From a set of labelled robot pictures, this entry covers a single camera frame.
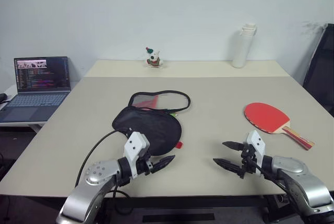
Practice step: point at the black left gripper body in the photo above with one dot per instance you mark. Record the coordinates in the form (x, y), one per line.
(145, 165)

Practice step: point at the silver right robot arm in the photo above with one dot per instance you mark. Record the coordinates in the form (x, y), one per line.
(308, 184)

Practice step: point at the white side desk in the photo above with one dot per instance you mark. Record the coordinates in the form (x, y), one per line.
(7, 91)

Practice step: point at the black table frame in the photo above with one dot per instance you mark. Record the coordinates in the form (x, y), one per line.
(182, 201)

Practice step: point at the open grey laptop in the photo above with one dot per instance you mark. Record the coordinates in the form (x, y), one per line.
(39, 96)

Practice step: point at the black and red paddle case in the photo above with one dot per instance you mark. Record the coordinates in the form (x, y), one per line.
(154, 130)

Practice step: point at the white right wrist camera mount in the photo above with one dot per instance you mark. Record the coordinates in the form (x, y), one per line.
(257, 140)

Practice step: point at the small black device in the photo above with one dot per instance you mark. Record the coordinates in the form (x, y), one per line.
(2, 98)

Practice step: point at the red table tennis paddle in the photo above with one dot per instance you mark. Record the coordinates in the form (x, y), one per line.
(263, 115)

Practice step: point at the white plush dog toy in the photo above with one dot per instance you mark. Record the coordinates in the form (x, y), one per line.
(154, 58)

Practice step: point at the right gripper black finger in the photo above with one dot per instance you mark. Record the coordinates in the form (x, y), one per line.
(235, 146)
(228, 166)

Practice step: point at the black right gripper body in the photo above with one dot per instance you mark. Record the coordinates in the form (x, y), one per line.
(248, 164)

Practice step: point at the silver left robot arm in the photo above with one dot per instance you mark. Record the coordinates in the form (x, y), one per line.
(88, 195)

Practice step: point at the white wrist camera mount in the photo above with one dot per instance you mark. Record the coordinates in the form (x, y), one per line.
(257, 140)
(134, 145)

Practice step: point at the red zipper pull tab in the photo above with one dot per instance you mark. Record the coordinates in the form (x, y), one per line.
(180, 144)

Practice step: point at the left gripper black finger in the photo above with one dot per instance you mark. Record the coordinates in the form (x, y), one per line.
(163, 160)
(159, 169)

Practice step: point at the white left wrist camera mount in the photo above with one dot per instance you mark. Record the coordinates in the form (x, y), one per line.
(134, 145)

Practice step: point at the black office chair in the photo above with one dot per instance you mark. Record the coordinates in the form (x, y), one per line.
(322, 72)

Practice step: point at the white water bottle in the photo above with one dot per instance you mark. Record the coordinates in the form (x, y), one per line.
(241, 49)

